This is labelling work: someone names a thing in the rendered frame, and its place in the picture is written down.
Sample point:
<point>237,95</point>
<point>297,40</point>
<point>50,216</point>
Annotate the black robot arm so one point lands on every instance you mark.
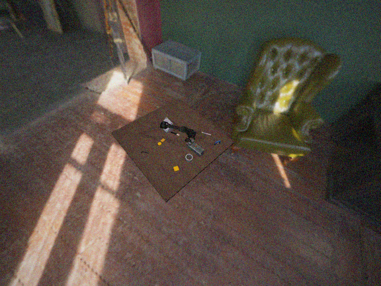
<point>181,128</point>

